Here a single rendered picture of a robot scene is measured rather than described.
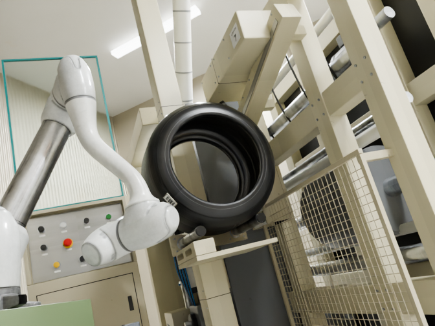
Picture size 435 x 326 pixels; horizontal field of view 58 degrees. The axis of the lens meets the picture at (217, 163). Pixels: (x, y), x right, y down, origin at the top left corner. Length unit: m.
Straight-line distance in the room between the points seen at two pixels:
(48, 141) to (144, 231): 0.52
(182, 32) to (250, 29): 1.03
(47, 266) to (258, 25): 1.60
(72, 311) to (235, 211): 0.81
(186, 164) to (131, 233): 1.02
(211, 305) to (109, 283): 0.57
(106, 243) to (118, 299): 1.08
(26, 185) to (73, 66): 0.42
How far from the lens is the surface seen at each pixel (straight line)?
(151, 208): 1.11
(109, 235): 1.17
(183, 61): 2.80
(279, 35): 1.83
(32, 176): 1.39
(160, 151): 1.66
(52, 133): 1.46
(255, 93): 2.01
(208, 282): 2.00
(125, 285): 2.23
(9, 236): 1.12
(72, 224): 2.32
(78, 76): 1.39
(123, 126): 6.69
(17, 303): 1.05
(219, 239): 2.01
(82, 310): 1.14
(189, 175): 2.08
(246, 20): 1.84
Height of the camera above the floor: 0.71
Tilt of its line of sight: 16 degrees up
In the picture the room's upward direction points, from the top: 15 degrees counter-clockwise
